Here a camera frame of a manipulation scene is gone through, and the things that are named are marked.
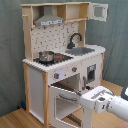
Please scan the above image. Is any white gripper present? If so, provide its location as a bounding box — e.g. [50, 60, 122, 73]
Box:
[80, 86, 114, 113]

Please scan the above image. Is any white oven door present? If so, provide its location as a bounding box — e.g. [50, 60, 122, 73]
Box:
[48, 85, 95, 128]

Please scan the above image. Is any small metal pot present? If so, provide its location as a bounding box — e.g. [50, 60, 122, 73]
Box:
[39, 51, 54, 62]

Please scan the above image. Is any white microwave door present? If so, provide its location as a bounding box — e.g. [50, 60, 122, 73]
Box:
[88, 3, 108, 21]

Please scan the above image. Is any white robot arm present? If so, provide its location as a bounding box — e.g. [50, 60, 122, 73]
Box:
[80, 86, 128, 121]

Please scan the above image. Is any wooden toy kitchen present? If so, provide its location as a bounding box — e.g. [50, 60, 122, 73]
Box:
[22, 2, 105, 128]

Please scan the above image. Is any white cabinet door with dispenser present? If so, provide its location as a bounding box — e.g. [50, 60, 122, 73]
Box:
[81, 55, 102, 94]

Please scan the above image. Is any red right stove knob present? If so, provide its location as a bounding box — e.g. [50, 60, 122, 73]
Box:
[71, 66, 79, 73]

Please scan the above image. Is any red stove knob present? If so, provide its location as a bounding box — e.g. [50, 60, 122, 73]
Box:
[54, 73, 60, 79]
[71, 66, 79, 73]

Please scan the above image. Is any red left stove knob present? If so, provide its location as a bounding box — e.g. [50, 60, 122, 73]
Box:
[54, 73, 60, 79]

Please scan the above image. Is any grey sink basin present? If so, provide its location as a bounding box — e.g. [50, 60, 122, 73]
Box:
[66, 47, 94, 56]

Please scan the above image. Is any black stovetop with red burners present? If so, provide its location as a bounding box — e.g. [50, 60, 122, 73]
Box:
[34, 53, 71, 66]

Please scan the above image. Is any black toy faucet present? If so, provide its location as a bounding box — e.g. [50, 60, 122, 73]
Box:
[67, 33, 82, 49]

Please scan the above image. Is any grey range hood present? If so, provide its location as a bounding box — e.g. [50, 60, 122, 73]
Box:
[35, 5, 64, 27]

